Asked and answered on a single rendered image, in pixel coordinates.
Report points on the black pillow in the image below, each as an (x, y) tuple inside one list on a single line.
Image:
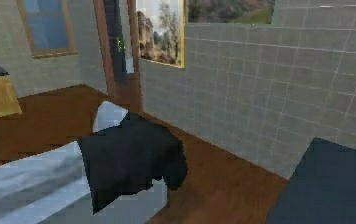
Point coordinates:
[(132, 160)]

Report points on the brown room door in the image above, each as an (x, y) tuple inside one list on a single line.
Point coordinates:
[(119, 80)]

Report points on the white pillow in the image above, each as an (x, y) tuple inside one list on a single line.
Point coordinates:
[(108, 115)]

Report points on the gold framed landscape painting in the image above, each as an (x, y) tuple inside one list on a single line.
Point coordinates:
[(159, 33)]

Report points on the grey framed landscape painting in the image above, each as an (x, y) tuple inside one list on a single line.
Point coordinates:
[(231, 11)]

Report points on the gold framed window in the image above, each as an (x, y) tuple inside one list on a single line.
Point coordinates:
[(46, 26)]

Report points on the grey white bed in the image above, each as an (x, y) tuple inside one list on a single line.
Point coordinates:
[(36, 186)]

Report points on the dark blue furniture top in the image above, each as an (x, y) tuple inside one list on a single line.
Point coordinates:
[(329, 186)]

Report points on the yellow wooden cabinet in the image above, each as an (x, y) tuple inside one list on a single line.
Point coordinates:
[(0, 96)]

